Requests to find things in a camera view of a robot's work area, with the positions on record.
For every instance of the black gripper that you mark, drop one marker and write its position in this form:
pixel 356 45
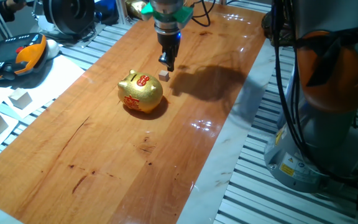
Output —
pixel 169 45

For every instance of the small wooden cube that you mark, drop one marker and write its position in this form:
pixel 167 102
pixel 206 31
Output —
pixel 163 76

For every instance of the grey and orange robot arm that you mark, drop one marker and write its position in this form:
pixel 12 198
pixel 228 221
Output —
pixel 331 77

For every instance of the white round object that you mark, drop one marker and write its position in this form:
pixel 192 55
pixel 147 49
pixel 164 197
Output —
pixel 53 48

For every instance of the person hand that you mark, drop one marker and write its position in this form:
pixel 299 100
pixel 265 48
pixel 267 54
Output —
pixel 15 5

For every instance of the golden piggy bank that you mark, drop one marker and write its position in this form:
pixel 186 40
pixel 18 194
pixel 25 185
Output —
pixel 141 93

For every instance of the gold foil bag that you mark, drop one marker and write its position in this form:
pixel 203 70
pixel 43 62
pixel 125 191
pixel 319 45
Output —
pixel 135 7

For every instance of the blue bag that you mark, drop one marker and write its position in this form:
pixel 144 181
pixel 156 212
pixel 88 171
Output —
pixel 107 12

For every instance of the wood grain table mat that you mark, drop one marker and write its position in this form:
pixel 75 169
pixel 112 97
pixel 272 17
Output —
pixel 104 140

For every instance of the black filament spool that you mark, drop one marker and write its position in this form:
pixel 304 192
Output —
pixel 70 14

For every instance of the white paper sheets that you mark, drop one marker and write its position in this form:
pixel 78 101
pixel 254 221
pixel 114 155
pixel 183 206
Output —
pixel 54 77

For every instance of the black orange teach pendant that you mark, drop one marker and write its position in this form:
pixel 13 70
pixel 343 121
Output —
pixel 14 56

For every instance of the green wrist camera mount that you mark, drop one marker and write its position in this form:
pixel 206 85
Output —
pixel 183 14

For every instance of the aluminium frame post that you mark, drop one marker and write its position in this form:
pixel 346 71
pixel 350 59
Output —
pixel 121 11

